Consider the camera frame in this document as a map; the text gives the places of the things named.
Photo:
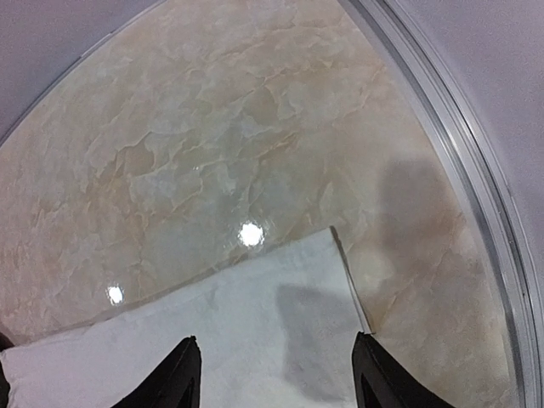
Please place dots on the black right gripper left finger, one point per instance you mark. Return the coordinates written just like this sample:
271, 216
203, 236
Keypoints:
174, 383

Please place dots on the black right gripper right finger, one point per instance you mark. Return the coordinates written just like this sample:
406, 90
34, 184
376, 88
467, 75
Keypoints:
381, 381

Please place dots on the white garment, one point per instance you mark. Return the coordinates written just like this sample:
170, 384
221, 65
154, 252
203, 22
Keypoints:
273, 331

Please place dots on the right aluminium frame post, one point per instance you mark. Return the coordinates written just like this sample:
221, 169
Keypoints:
474, 73

